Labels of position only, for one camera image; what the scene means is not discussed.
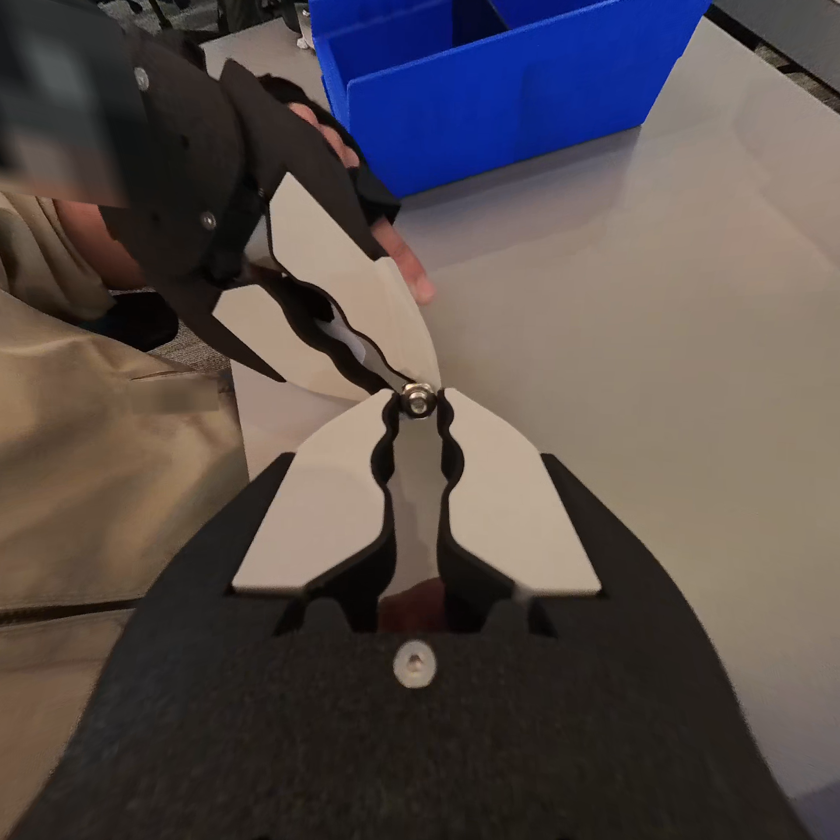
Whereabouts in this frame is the blue divided storage bin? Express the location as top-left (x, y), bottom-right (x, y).
top-left (310, 0), bottom-right (711, 199)

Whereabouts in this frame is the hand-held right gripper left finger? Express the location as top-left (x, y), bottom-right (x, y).
top-left (233, 392), bottom-right (403, 626)

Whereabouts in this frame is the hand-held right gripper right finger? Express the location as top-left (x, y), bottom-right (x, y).
top-left (434, 392), bottom-right (602, 623)

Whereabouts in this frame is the person's right hand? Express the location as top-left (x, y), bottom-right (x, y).
top-left (381, 584), bottom-right (448, 635)

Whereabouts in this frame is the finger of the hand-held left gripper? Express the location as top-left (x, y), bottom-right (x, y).
top-left (216, 280), bottom-right (395, 401)
top-left (247, 171), bottom-right (442, 391)

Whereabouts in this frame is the person's left hand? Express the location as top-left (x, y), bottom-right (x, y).
top-left (290, 103), bottom-right (438, 307)

